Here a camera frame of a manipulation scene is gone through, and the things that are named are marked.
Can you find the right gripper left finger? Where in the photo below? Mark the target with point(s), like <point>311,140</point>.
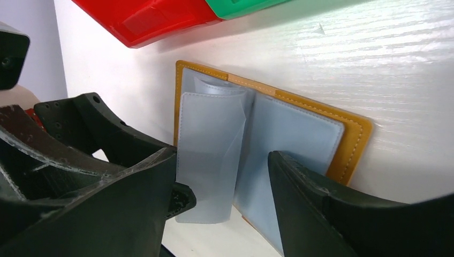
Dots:
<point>120,215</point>

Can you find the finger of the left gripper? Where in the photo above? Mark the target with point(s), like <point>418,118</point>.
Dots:
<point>37,166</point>
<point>87,124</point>

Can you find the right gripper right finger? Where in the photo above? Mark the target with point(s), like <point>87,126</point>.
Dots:
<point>320,217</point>

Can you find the yellow leather card holder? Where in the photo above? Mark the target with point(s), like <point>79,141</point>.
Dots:
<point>225,127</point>

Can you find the left red bin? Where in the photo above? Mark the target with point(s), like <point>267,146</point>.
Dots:
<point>139,23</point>

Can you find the green middle bin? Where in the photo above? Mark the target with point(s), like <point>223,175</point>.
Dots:
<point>229,9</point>

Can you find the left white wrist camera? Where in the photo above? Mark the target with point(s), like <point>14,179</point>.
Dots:
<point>14,48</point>

